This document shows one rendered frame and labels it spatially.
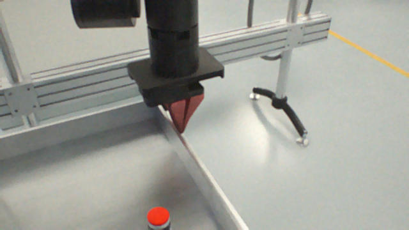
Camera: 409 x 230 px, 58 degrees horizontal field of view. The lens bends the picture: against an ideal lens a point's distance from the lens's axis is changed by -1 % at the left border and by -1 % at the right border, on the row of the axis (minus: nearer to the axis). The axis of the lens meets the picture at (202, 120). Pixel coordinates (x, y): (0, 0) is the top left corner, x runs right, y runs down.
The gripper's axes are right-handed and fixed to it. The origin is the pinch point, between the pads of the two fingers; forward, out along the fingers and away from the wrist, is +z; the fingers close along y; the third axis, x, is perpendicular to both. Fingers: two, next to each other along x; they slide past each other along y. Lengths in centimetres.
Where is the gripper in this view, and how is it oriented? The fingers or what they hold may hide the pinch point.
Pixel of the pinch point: (179, 126)
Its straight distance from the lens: 49.3
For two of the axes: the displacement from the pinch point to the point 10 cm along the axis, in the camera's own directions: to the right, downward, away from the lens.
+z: 0.1, 8.0, 6.1
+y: -9.0, 2.7, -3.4
